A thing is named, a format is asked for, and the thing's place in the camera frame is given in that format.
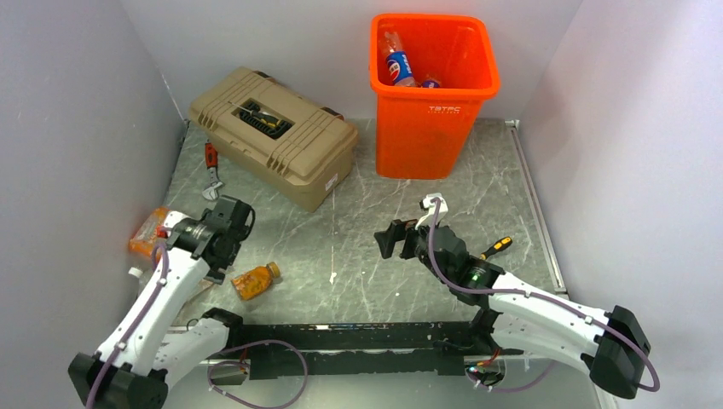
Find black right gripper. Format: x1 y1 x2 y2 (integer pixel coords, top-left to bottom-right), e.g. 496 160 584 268
374 213 451 285

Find large orange bottle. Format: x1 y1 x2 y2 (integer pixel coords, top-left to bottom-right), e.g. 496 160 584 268
128 207 170 260

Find red label clear bottle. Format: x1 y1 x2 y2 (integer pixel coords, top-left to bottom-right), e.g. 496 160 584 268
128 267 144 283

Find pepsi bottle large blue label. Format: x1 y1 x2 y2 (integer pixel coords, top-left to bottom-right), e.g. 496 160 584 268
419 77 442 89

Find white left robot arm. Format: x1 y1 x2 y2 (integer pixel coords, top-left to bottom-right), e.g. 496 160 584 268
68 195 256 408

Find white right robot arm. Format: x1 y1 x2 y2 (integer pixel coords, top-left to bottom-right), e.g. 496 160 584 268
373 220 651 400

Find orange plastic bin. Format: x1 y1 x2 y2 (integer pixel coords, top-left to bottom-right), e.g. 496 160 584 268
368 13 500 180

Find tan plastic toolbox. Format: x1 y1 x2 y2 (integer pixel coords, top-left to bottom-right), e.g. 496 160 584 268
188 67 359 212

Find yellow black screwdriver on table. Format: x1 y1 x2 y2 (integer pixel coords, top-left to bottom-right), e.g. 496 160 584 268
480 236 513 260

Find screwdriver in toolbox lid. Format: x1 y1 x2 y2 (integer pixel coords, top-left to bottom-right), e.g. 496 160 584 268
238 101 293 140

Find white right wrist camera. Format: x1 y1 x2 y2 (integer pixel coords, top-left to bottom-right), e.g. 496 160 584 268
414 193 448 230

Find red handled pliers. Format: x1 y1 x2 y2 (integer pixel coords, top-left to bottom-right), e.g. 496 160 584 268
205 141 218 169

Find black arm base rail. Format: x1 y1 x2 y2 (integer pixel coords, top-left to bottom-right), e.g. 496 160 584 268
211 321 500 380

